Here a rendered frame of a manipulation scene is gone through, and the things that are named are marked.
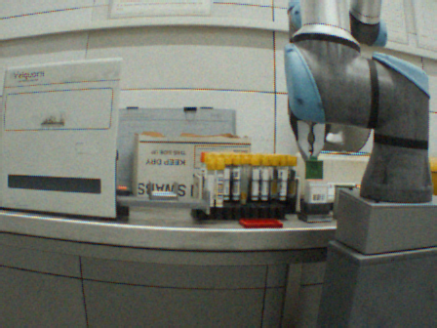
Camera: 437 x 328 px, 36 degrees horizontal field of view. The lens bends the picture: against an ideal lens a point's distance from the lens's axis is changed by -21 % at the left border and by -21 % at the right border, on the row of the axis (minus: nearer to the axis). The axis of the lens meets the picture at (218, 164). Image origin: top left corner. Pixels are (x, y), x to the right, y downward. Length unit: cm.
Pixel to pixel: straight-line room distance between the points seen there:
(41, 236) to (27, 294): 74
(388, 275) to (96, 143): 63
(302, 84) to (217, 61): 99
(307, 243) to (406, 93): 44
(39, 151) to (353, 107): 62
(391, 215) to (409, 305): 17
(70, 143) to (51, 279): 77
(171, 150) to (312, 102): 66
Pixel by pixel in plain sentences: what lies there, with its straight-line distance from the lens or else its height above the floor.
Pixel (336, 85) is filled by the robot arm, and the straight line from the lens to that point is 113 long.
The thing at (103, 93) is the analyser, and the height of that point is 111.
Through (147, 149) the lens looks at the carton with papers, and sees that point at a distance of 173.
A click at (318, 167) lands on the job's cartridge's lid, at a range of 159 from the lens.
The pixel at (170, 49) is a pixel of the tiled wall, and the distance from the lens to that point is 209.
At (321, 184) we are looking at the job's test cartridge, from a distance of 155.
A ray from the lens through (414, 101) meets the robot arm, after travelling 116.
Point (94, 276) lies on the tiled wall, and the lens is 212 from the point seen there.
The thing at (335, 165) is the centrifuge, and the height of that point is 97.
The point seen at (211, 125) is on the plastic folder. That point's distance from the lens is 207.
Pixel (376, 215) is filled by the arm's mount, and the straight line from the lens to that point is 111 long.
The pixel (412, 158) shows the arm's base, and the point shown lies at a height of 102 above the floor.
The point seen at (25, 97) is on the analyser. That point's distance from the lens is 145.
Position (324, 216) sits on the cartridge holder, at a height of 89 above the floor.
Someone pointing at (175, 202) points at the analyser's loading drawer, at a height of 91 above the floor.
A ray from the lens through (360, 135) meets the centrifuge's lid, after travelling 210.
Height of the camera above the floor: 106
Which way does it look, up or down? 3 degrees down
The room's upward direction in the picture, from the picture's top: 2 degrees clockwise
